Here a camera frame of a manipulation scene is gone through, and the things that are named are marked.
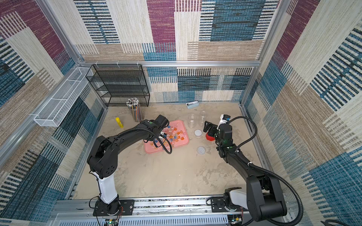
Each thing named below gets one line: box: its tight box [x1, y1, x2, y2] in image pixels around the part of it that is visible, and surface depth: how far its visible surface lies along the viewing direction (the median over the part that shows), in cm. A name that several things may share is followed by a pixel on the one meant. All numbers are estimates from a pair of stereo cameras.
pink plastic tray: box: [143, 120, 190, 154], surface depth 101 cm
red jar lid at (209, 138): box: [205, 132, 216, 142], surface depth 101 cm
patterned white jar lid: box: [196, 145, 206, 155], surface depth 96 cm
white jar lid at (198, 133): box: [194, 129, 203, 137], surface depth 104 cm
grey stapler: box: [185, 100, 199, 110], surface depth 121 cm
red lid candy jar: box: [198, 110, 208, 127], surface depth 102 cm
